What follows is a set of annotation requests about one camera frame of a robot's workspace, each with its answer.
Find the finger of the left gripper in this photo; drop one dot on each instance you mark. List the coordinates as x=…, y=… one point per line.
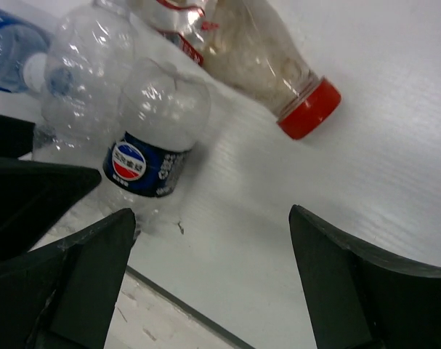
x=33, y=195

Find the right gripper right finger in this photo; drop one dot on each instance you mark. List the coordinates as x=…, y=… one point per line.
x=361, y=296

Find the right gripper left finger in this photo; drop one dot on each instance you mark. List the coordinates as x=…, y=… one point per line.
x=63, y=294

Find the small pepsi bottle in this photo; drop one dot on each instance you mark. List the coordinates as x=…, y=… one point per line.
x=161, y=115

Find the clear unlabeled bottle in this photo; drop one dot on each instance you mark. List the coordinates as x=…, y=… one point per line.
x=89, y=59

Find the blue label water bottle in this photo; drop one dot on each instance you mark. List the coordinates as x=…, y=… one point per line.
x=23, y=50

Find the red cap bottle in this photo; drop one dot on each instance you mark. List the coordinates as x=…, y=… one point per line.
x=246, y=46

